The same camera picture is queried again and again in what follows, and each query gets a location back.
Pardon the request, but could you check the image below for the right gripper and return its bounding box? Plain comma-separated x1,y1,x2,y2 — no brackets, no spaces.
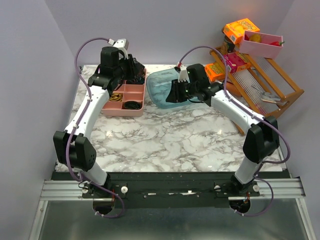
165,78,198,104

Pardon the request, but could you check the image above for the wooden dish rack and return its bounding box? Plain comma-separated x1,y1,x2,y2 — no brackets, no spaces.
209,46,305,136

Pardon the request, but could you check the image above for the orange snack box top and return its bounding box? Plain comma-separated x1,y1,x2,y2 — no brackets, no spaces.
223,18,260,44

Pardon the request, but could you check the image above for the pink rectangular bin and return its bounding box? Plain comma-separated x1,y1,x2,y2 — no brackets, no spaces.
238,31,284,59

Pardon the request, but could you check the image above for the orange snack box middle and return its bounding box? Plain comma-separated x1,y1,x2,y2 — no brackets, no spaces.
204,62,226,83

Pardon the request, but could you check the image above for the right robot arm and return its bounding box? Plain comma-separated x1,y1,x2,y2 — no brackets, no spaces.
165,63,280,196

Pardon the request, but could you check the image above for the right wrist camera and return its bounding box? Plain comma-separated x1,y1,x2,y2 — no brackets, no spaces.
178,66,189,83

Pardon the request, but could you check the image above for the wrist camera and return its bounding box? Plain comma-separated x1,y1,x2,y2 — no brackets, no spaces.
178,66,189,83
112,38,129,55

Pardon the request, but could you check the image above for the brown snack can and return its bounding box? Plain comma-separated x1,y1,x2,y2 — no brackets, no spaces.
220,33,235,55

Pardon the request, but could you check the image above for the orange bottle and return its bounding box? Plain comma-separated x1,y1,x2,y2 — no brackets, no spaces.
226,82,242,97

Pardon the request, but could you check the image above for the red toy pepper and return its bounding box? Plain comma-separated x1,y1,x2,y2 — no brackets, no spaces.
269,41,285,47

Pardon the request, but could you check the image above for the aluminium rail frame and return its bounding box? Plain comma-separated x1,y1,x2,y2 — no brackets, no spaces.
29,178,317,240

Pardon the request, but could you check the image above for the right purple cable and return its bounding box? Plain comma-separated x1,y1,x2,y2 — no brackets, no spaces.
176,45,292,217

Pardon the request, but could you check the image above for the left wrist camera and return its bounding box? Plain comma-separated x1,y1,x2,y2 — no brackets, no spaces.
112,38,129,55

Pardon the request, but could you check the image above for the orange snack box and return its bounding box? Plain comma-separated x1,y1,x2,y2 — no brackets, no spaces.
204,62,226,83
223,18,260,44

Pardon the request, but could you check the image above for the pink compartment organizer tray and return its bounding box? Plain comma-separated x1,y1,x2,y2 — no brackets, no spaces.
101,69,147,117

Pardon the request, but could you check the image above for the yellow toy fruit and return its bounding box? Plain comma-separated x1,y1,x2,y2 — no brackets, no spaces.
249,34,262,43

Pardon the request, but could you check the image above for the floral patterned necktie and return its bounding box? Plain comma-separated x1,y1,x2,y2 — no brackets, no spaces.
127,58,146,85

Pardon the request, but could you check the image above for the pink snack box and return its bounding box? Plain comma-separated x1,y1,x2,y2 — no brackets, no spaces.
223,51,251,74

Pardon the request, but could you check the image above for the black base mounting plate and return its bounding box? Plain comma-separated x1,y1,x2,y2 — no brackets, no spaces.
51,171,262,210

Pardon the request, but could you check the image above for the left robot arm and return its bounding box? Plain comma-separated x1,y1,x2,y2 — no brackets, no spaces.
53,41,144,198

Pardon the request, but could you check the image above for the rolled gold tie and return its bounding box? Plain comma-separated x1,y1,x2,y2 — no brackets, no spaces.
109,92,123,102

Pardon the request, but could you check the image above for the rolled black tie bottom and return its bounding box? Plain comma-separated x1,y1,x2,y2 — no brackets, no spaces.
123,100,142,110

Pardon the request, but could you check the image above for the blue transparent plastic tray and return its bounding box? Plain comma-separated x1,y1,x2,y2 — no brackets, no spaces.
146,68,200,109

